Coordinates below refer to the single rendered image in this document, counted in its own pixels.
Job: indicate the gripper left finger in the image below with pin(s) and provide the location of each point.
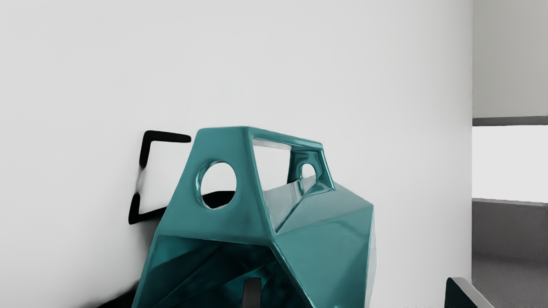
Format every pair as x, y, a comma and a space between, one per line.
252, 295

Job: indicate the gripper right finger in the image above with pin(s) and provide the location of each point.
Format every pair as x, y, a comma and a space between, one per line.
460, 297

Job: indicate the teal faceted mug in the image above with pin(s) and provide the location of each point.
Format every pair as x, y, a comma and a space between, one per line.
239, 216

